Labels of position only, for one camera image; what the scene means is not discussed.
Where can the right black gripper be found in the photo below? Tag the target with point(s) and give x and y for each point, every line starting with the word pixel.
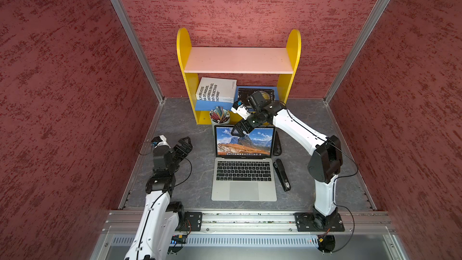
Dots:
pixel 241 133

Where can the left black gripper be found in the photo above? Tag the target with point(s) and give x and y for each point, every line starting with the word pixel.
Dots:
pixel 187 147

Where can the silver laptop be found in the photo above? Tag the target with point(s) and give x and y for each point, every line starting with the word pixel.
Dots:
pixel 243 168

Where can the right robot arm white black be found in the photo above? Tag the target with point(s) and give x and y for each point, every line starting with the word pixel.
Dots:
pixel 325 152

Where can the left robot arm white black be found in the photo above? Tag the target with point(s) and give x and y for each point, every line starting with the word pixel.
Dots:
pixel 161 217

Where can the colored pencils bundle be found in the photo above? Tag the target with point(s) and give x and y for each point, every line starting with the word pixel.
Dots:
pixel 219 113

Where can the green pencil cup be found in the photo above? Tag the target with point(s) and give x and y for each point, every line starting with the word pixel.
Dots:
pixel 217 122

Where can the black book gold cover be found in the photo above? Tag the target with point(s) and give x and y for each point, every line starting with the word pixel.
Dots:
pixel 245 92

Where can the white book black text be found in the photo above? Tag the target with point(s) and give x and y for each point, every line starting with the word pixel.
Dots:
pixel 216 90

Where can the yellow shelf with pink board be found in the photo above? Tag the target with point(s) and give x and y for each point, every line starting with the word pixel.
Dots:
pixel 237 60

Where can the black stapler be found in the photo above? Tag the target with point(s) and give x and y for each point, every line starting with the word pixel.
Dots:
pixel 280 172

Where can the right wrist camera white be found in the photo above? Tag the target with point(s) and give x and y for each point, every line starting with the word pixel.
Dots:
pixel 240 109

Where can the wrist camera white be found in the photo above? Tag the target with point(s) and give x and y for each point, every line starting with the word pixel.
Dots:
pixel 240 109
pixel 159 141

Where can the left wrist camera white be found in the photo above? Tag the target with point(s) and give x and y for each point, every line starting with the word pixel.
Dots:
pixel 159 141

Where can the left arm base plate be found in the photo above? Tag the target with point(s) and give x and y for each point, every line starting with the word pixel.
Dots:
pixel 190 222

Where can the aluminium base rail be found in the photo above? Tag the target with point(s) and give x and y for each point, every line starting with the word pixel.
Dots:
pixel 223 221

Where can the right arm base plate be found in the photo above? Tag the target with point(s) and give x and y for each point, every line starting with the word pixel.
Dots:
pixel 316 222

